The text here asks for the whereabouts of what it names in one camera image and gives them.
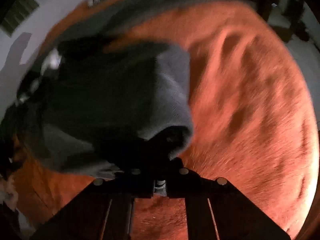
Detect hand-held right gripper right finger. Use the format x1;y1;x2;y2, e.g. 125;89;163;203
167;157;291;240

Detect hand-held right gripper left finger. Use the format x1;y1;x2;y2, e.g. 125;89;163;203
31;155;157;240

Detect dark grey jeans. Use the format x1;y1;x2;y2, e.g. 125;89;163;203
15;37;194;180

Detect person's left hand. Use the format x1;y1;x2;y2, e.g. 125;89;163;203
0;177;18;207

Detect orange blanket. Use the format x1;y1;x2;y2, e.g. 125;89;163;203
10;0;316;240

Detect dark wooden chair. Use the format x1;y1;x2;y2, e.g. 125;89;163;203
267;0;311;43

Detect dark wooden wardrobe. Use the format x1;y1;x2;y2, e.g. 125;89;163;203
247;0;283;23

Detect wall vent grille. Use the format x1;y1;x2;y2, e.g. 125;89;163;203
2;0;40;36

